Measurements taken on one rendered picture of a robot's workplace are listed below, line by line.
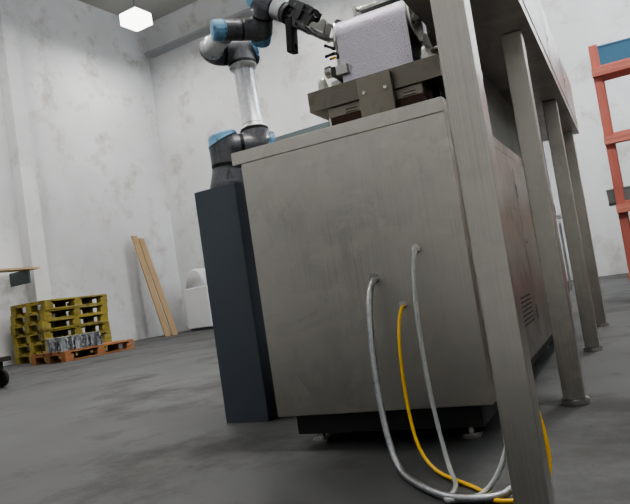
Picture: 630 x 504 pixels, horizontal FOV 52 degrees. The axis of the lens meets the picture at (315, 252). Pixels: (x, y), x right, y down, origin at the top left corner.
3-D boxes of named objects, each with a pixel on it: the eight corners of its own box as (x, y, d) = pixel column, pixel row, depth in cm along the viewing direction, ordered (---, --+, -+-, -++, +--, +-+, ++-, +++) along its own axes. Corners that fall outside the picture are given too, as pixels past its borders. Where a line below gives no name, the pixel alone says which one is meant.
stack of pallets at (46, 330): (79, 352, 1140) (73, 299, 1145) (115, 347, 1095) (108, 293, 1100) (12, 365, 1026) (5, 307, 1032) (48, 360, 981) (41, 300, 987)
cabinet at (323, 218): (470, 337, 415) (448, 206, 421) (576, 326, 387) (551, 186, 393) (280, 451, 189) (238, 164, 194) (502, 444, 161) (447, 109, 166)
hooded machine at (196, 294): (230, 325, 1326) (221, 265, 1334) (213, 328, 1279) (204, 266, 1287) (206, 328, 1358) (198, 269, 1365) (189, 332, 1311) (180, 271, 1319)
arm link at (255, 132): (238, 167, 263) (217, 45, 272) (273, 164, 268) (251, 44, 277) (243, 157, 252) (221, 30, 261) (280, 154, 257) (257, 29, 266)
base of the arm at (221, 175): (202, 192, 253) (199, 167, 254) (226, 194, 266) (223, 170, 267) (232, 183, 246) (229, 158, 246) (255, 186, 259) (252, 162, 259)
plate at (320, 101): (332, 122, 204) (329, 103, 205) (456, 88, 187) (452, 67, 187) (309, 113, 190) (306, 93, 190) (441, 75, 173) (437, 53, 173)
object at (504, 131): (543, 181, 394) (536, 143, 395) (549, 180, 392) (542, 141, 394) (453, 117, 193) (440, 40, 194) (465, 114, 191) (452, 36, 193)
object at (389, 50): (347, 105, 207) (338, 49, 208) (417, 85, 196) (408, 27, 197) (347, 105, 206) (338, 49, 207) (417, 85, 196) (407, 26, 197)
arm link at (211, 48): (191, 40, 267) (211, 10, 221) (217, 39, 271) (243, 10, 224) (194, 68, 269) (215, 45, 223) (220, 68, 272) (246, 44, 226)
